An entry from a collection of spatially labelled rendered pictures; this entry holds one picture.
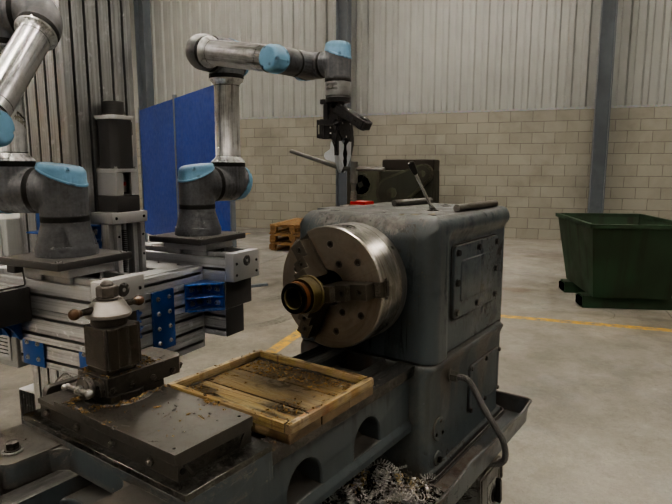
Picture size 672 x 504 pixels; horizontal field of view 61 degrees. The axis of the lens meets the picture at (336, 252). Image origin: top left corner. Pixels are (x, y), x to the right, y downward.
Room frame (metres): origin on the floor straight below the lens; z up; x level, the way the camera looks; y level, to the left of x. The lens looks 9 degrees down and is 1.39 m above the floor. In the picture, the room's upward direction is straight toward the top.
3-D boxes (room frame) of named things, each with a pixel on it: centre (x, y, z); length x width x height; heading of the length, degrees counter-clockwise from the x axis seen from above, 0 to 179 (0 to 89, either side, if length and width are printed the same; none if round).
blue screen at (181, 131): (8.04, 2.22, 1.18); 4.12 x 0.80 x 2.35; 32
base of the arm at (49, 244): (1.44, 0.69, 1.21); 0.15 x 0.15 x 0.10
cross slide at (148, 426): (0.96, 0.36, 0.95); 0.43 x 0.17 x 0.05; 55
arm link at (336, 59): (1.68, 0.00, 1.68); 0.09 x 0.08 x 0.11; 51
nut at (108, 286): (1.00, 0.41, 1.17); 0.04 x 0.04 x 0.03
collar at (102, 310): (1.00, 0.41, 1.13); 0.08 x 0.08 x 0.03
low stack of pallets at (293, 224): (9.77, 0.54, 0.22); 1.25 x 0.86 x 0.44; 163
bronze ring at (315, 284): (1.33, 0.07, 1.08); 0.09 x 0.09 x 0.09; 55
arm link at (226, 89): (1.99, 0.37, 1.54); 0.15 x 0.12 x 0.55; 141
